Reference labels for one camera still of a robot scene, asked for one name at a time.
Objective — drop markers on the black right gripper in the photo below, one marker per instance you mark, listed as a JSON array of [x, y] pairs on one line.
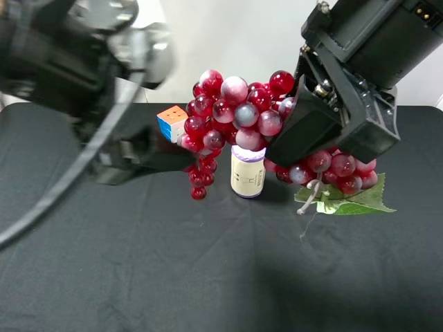
[[334, 107]]

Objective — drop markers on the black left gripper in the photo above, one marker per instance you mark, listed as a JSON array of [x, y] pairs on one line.
[[137, 148]]

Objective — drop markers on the red artificial grape bunch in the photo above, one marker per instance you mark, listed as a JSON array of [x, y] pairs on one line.
[[230, 111]]

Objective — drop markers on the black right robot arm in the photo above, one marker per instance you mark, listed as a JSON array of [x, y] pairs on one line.
[[355, 53]]

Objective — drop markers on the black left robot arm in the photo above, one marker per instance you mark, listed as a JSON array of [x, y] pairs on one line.
[[89, 60]]

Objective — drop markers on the colourful puzzle cube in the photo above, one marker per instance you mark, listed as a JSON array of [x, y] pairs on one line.
[[171, 122]]

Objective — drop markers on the white bottle with purple cap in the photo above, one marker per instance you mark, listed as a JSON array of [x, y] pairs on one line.
[[247, 172]]

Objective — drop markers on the black tablecloth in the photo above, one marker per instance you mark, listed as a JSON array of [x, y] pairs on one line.
[[145, 256]]

